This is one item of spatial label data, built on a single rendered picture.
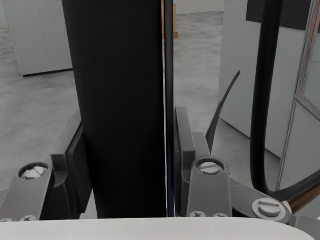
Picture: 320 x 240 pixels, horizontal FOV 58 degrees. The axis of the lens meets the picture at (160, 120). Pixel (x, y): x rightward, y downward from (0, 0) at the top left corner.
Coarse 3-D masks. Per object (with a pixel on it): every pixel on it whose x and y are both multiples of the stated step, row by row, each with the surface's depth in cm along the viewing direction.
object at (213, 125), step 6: (234, 78) 42; (228, 90) 41; (222, 102) 40; (216, 114) 40; (216, 120) 44; (210, 126) 40; (210, 132) 42; (210, 138) 46; (210, 144) 50; (210, 150) 53
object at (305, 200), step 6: (318, 186) 27; (306, 192) 26; (312, 192) 26; (318, 192) 27; (294, 198) 26; (300, 198) 26; (306, 198) 26; (312, 198) 26; (294, 204) 25; (300, 204) 25; (306, 204) 26; (294, 210) 25
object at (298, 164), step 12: (300, 108) 143; (300, 120) 144; (312, 120) 132; (300, 132) 144; (312, 132) 133; (288, 144) 159; (300, 144) 144; (312, 144) 133; (288, 156) 159; (300, 156) 145; (312, 156) 133; (288, 168) 159; (300, 168) 145; (312, 168) 133; (288, 180) 160; (300, 180) 145; (312, 204) 134; (312, 216) 135
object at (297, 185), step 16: (272, 0) 14; (272, 16) 14; (272, 32) 15; (272, 48) 15; (272, 64) 16; (256, 80) 16; (256, 96) 17; (256, 112) 17; (256, 128) 18; (256, 144) 18; (256, 160) 19; (256, 176) 20; (272, 192) 22; (288, 192) 24; (288, 208) 23
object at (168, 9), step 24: (168, 0) 9; (168, 24) 10; (168, 48) 10; (168, 72) 10; (168, 96) 11; (168, 120) 11; (168, 144) 12; (168, 168) 12; (168, 192) 13; (168, 216) 13
